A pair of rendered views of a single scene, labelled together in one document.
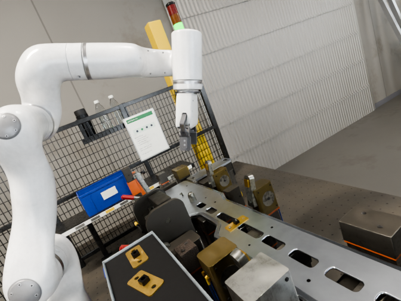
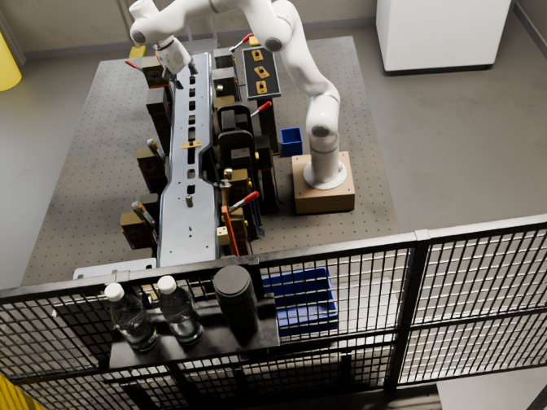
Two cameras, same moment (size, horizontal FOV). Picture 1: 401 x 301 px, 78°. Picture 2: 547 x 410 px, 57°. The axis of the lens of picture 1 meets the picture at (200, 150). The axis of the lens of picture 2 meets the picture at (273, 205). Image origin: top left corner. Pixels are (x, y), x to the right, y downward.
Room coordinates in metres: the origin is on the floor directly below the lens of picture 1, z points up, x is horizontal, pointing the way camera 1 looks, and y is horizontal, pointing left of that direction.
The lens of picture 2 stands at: (2.12, 0.95, 2.41)
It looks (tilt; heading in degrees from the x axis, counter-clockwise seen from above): 49 degrees down; 205
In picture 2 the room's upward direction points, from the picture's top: 8 degrees counter-clockwise
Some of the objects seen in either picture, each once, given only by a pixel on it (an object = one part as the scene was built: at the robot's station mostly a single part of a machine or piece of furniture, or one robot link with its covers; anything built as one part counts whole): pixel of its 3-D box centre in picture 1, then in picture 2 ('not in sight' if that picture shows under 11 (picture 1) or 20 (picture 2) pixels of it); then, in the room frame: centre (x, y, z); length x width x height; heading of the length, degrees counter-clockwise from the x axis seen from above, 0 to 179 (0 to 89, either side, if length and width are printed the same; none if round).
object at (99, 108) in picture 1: (102, 114); (178, 308); (1.73, 0.52, 1.53); 0.07 x 0.07 x 0.20
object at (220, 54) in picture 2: not in sight; (231, 82); (0.15, -0.11, 0.88); 0.12 x 0.07 x 0.36; 114
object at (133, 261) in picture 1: (135, 254); (261, 86); (0.53, 0.23, 1.17); 0.08 x 0.04 x 0.01; 26
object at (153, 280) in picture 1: (144, 280); (261, 71); (0.42, 0.19, 1.17); 0.08 x 0.04 x 0.01; 44
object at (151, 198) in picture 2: (243, 212); (155, 222); (1.09, -0.08, 0.84); 0.10 x 0.05 x 0.29; 114
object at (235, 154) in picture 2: not in sight; (247, 189); (0.88, 0.26, 0.91); 0.07 x 0.05 x 0.42; 114
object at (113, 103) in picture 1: (116, 109); (129, 316); (1.77, 0.43, 1.53); 0.07 x 0.07 x 0.20
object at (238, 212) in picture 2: not in sight; (243, 243); (1.11, 0.33, 0.87); 0.10 x 0.07 x 0.35; 114
